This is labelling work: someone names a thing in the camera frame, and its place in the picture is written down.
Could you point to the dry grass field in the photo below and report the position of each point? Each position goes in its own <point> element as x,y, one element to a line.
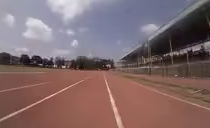
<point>13,68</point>

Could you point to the dirt strip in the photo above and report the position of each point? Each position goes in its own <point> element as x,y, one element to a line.
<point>179,88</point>

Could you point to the row of trees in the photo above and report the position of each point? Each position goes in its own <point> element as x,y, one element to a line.
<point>86,62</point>

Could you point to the roofed grandstand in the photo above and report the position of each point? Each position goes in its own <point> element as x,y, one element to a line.
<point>189,36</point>

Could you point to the red running track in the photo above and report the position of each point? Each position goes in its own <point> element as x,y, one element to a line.
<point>76,103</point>

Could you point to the low dark building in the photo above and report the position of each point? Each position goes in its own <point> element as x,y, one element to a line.
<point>3,58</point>

